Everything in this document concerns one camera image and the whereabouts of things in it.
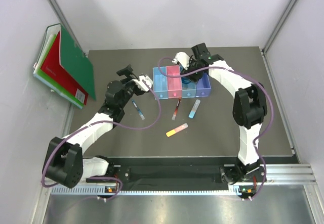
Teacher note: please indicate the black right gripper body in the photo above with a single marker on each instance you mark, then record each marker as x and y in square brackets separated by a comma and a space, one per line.
[193, 66]

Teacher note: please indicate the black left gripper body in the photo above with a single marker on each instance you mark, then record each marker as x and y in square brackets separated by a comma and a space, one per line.
[129, 87]

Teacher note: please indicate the round blue tape tin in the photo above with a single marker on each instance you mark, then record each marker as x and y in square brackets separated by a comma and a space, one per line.
[186, 80]

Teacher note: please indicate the pink drawer bin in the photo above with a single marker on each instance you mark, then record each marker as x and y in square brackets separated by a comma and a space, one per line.
[174, 84]

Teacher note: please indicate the blue pen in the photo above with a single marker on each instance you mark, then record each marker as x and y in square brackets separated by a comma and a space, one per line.
[138, 110]

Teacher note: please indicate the light blue drawer bin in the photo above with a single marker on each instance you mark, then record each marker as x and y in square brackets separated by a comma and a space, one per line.
[160, 82]

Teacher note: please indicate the blue white highlighter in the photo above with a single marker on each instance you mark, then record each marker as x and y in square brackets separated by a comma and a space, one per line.
[194, 109]

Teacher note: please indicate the red pen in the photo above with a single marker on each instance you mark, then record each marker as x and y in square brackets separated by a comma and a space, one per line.
[176, 109]

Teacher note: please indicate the orange pink highlighter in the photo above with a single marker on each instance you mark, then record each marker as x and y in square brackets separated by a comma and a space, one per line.
[177, 129]

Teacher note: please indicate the purple drawer bin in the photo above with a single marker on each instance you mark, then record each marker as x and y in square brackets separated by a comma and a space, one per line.
[203, 87]

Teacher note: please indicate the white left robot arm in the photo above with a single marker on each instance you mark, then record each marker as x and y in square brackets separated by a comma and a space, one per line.
[64, 162]

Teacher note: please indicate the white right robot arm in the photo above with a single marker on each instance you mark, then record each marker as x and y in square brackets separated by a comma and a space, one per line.
[249, 105]

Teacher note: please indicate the green folder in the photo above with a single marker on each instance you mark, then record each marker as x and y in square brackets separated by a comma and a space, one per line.
[75, 63]

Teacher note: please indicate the red folder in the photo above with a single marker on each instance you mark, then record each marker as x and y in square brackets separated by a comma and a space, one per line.
[61, 79]

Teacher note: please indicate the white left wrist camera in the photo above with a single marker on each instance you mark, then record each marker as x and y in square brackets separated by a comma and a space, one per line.
[144, 83]

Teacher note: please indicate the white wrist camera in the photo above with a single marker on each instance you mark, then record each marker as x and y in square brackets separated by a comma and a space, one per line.
[181, 58]
[144, 83]

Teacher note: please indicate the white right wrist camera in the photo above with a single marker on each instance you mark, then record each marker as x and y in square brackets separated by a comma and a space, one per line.
[181, 58]

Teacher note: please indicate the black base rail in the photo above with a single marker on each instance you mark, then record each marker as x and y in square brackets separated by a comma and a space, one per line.
[174, 173]

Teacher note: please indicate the slotted cable duct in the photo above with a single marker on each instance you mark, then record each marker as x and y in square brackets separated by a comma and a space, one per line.
[104, 190]

